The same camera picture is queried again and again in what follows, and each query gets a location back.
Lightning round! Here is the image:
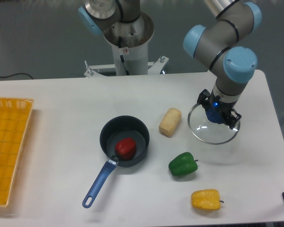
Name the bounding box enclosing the yellow bell pepper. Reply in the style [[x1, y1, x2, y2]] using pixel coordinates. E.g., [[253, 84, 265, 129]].
[[191, 189, 224, 210]]

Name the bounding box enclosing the black floor cable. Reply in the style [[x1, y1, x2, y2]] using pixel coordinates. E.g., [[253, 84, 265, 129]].
[[0, 72, 35, 80]]

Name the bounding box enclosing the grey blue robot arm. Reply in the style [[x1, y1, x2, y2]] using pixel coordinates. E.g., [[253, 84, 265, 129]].
[[78, 0, 262, 128]]

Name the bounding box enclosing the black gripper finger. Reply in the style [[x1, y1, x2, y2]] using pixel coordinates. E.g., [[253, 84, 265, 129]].
[[227, 110, 241, 129], [197, 89, 210, 106]]

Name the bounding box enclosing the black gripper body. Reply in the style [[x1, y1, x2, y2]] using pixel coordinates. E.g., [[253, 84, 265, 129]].
[[207, 89, 238, 118]]

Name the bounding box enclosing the glass pot lid blue knob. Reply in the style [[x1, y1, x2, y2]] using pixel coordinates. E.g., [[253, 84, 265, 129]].
[[187, 104, 240, 145]]

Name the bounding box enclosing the yellow woven basket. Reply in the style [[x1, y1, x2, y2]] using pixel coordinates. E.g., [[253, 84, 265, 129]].
[[0, 97, 34, 207]]

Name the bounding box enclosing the red bell pepper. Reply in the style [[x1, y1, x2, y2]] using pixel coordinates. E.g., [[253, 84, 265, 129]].
[[115, 137, 136, 160]]

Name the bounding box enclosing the green bell pepper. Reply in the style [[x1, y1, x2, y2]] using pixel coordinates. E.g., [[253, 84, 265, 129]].
[[168, 152, 198, 176]]

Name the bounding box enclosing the dark pot blue handle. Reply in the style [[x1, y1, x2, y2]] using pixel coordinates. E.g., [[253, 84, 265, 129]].
[[82, 115, 150, 208]]

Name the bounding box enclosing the beige bread loaf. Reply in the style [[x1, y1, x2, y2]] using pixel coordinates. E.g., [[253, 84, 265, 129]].
[[159, 108, 182, 138]]

